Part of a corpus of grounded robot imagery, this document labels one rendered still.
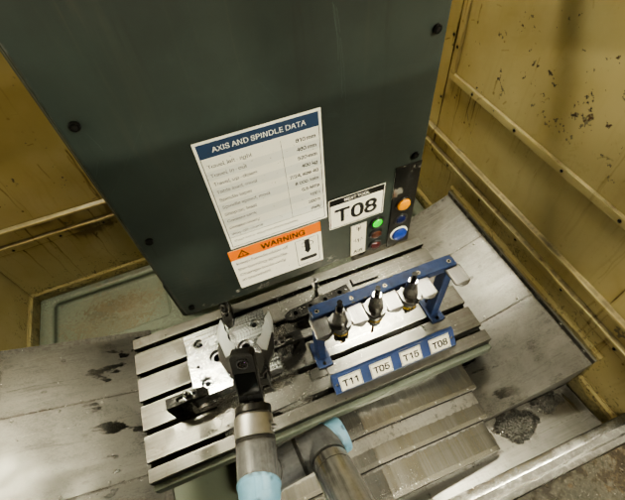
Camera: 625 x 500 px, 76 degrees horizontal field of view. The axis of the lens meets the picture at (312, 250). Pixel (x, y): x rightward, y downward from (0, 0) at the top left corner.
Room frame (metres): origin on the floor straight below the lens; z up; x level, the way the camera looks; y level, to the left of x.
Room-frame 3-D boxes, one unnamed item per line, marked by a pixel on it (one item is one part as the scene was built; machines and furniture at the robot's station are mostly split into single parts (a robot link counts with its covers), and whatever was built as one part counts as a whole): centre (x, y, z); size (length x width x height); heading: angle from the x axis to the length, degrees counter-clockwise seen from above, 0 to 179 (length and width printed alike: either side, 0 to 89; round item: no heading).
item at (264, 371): (0.28, 0.16, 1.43); 0.12 x 0.08 x 0.09; 4
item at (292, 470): (0.14, 0.13, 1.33); 0.11 x 0.08 x 0.11; 111
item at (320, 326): (0.49, 0.00, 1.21); 0.07 x 0.05 x 0.01; 16
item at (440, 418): (0.25, -0.13, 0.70); 0.90 x 0.30 x 0.16; 106
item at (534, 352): (0.75, -0.45, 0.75); 0.89 x 0.70 x 0.26; 16
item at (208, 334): (0.56, 0.31, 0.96); 0.29 x 0.23 x 0.05; 106
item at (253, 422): (0.20, 0.15, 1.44); 0.08 x 0.05 x 0.08; 94
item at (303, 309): (0.72, 0.00, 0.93); 0.26 x 0.05 x 0.06; 111
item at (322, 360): (0.55, 0.01, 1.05); 0.10 x 0.05 x 0.30; 16
